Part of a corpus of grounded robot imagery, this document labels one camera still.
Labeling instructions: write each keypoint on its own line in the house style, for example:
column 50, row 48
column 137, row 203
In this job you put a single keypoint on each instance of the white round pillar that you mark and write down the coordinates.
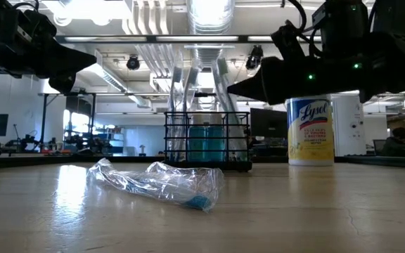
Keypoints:
column 348, row 123

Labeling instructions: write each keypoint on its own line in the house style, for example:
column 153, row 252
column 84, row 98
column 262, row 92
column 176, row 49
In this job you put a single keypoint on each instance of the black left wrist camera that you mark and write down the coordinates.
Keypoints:
column 30, row 24

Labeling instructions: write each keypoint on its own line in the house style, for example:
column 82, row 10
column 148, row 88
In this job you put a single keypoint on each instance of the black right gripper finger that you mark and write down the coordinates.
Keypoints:
column 258, row 77
column 258, row 95

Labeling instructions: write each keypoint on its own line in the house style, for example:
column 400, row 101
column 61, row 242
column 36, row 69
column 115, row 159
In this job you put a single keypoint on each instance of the silver ventilation duct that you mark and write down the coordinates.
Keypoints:
column 209, row 58

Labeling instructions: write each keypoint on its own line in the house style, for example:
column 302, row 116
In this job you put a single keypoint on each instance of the black computer monitor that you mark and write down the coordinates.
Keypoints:
column 269, row 123

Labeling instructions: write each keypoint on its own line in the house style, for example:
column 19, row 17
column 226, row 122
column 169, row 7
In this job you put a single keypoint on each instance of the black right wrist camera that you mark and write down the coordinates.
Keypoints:
column 339, row 28

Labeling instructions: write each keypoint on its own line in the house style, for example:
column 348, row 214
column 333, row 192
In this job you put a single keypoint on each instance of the black metal stand frame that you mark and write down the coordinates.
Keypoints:
column 43, row 123

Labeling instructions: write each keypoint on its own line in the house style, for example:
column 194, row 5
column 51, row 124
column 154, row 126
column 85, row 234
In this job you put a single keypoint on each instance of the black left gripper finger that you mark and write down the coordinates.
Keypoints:
column 63, row 52
column 63, row 67

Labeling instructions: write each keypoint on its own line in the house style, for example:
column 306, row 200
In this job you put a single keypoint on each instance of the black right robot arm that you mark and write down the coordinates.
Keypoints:
column 396, row 59

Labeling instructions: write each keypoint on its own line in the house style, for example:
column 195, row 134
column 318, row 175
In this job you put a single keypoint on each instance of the black ceiling spotlight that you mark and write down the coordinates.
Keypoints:
column 133, row 63
column 255, row 56

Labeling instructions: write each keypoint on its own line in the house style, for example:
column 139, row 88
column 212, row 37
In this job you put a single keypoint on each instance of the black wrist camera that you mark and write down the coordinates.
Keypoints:
column 339, row 28
column 30, row 24

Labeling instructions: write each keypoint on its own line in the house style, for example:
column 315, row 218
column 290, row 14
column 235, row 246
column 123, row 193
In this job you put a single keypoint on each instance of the white LED light bar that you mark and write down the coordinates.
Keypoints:
column 258, row 38
column 195, row 38

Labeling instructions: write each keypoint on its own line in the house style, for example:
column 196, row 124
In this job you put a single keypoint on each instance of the person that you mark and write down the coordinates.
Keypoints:
column 397, row 142

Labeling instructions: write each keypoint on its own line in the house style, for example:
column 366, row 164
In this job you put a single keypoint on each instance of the Lysol wipes canister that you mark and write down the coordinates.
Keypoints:
column 309, row 133

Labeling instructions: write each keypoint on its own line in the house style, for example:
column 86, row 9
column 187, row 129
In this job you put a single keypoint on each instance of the teal mouthwash bottle white cap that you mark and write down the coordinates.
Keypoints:
column 216, row 144
column 197, row 144

